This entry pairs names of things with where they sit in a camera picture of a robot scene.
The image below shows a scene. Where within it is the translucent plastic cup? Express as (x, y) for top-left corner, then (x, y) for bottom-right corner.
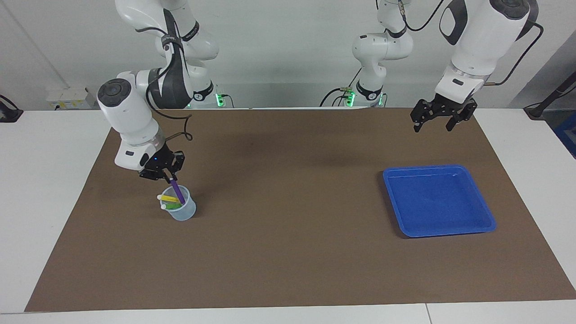
(160, 184), (197, 221)

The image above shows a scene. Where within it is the blue plastic tray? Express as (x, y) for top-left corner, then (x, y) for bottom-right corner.
(382, 165), (497, 238)

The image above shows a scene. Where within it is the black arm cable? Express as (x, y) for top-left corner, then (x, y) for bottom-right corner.
(135, 25), (194, 142)
(398, 0), (544, 86)

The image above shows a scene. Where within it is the black base cable bundle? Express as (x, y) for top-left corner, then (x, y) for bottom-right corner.
(319, 67), (363, 108)

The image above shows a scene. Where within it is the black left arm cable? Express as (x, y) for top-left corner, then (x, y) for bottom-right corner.
(398, 0), (544, 86)

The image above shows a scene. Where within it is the black stand pole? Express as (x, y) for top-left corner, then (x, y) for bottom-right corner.
(524, 72), (576, 120)

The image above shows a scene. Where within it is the white power socket box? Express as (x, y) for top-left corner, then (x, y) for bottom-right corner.
(46, 88), (97, 111)

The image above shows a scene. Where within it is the brown table mat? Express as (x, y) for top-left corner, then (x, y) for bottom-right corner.
(25, 107), (576, 312)

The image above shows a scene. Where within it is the black desk clamp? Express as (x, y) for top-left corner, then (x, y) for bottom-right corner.
(0, 94), (24, 123)

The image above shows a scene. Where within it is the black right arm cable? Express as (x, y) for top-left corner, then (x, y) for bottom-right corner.
(135, 25), (194, 142)

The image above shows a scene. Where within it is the purple pen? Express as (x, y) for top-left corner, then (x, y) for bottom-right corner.
(167, 176), (186, 204)

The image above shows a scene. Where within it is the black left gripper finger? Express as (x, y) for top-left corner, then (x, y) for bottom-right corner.
(445, 102), (479, 132)
(410, 99), (437, 133)

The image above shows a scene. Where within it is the blue crate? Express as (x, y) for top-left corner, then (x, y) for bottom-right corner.
(553, 112), (576, 159)

